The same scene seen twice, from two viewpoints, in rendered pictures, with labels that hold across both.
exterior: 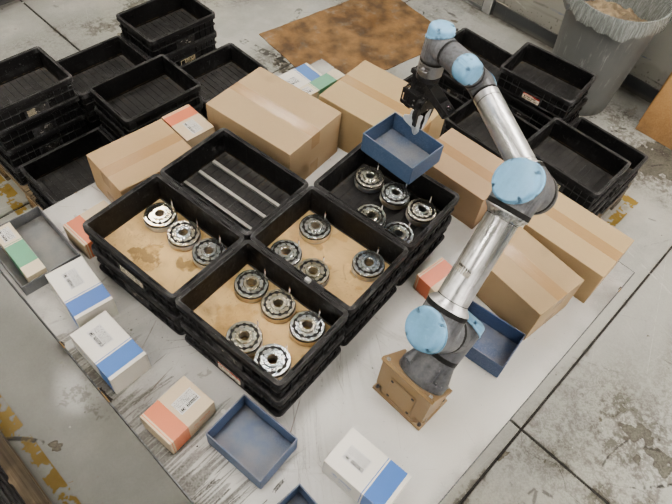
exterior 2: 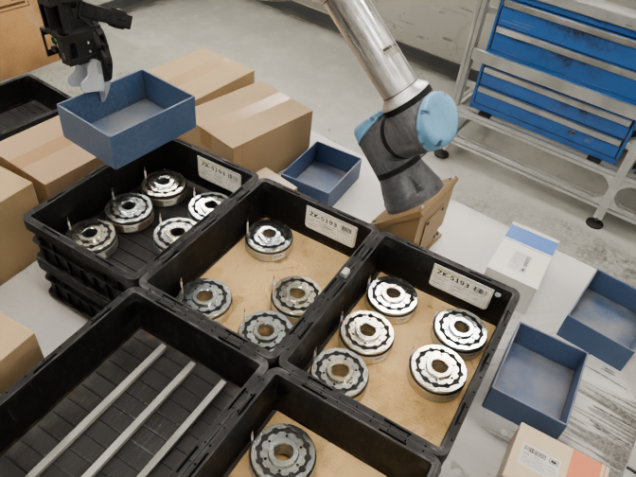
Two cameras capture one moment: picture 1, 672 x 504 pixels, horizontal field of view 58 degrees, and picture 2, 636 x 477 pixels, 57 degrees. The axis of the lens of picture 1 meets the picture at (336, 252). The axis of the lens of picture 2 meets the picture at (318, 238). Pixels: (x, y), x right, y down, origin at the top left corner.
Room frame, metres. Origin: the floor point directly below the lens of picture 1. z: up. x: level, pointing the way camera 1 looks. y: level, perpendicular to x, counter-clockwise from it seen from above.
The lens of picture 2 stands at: (1.13, 0.82, 1.72)
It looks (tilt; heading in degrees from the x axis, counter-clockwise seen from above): 43 degrees down; 264
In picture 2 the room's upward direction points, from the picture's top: 7 degrees clockwise
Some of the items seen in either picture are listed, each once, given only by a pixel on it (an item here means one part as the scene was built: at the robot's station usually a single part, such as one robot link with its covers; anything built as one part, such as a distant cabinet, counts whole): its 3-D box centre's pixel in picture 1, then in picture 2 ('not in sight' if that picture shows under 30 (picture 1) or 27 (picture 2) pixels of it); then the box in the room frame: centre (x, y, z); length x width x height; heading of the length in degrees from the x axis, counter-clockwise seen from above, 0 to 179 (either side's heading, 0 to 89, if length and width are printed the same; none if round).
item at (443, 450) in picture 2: (262, 308); (407, 328); (0.88, 0.18, 0.92); 0.40 x 0.30 x 0.02; 57
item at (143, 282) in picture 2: (329, 245); (267, 257); (1.14, 0.02, 0.92); 0.40 x 0.30 x 0.02; 57
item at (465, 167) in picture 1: (461, 177); (75, 165); (1.64, -0.43, 0.78); 0.30 x 0.22 x 0.16; 53
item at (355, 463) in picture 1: (365, 473); (518, 266); (0.52, -0.16, 0.74); 0.20 x 0.12 x 0.09; 56
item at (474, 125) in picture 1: (485, 151); not in sight; (2.32, -0.68, 0.31); 0.40 x 0.30 x 0.34; 52
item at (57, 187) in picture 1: (84, 181); not in sight; (1.82, 1.19, 0.26); 0.40 x 0.30 x 0.23; 142
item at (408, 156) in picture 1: (401, 147); (130, 115); (1.41, -0.16, 1.11); 0.20 x 0.15 x 0.07; 52
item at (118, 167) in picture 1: (145, 169); not in sight; (1.47, 0.71, 0.78); 0.30 x 0.22 x 0.16; 139
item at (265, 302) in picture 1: (278, 303); (367, 331); (0.94, 0.15, 0.86); 0.10 x 0.10 x 0.01
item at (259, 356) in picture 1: (272, 360); (460, 328); (0.76, 0.13, 0.86); 0.10 x 0.10 x 0.01
